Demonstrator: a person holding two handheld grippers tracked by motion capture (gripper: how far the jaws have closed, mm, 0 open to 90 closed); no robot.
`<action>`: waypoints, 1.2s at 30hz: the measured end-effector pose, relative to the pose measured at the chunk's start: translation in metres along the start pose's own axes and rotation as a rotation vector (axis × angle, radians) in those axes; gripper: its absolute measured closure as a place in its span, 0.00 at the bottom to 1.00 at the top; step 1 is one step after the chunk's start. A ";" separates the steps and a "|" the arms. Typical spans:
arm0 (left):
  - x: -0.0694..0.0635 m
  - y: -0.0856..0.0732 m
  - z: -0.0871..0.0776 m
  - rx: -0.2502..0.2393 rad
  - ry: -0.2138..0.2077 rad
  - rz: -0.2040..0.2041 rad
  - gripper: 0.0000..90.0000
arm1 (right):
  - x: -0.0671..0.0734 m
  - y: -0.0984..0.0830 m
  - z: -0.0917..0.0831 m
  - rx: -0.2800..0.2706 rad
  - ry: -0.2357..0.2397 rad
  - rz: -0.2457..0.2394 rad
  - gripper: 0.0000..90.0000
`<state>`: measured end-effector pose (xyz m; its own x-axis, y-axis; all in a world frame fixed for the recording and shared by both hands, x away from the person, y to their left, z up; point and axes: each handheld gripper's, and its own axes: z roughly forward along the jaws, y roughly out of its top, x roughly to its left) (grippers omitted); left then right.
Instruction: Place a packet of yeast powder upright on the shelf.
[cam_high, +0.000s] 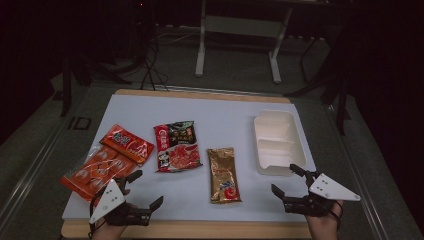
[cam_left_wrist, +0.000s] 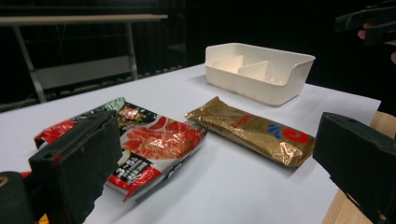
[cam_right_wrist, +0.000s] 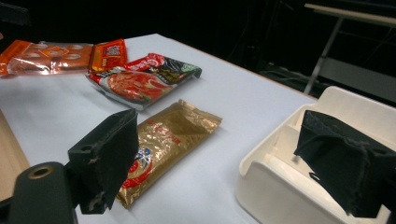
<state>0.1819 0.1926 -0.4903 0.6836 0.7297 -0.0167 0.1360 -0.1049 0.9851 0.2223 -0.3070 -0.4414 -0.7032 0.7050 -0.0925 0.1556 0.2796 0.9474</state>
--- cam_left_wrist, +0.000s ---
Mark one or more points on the white table mat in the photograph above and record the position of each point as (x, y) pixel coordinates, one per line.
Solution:
(218, 186)

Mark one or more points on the gold foil packet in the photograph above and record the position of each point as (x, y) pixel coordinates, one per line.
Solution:
(249, 130)

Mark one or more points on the white plastic bin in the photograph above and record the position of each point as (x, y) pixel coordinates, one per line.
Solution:
(267, 87)

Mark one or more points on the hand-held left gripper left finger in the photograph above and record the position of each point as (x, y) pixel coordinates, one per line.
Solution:
(77, 161)

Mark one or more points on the grey metal frame table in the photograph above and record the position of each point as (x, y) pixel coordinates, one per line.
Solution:
(81, 71)

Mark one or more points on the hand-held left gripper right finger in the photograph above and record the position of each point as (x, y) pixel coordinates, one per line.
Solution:
(361, 155)

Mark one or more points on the red black hotpot seasoning packet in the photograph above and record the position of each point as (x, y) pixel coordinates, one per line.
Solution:
(155, 140)

